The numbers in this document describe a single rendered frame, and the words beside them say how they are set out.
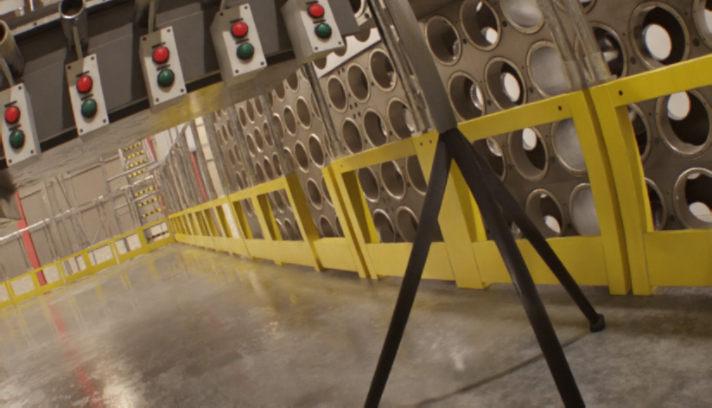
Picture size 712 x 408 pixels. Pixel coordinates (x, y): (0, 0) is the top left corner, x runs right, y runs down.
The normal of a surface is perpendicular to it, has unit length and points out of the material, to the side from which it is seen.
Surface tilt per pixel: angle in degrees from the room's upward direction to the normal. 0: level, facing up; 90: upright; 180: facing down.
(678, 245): 90
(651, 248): 90
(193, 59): 90
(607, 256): 90
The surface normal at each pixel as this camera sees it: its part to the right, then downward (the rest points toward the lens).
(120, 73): 0.44, -0.09
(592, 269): -0.84, 0.33
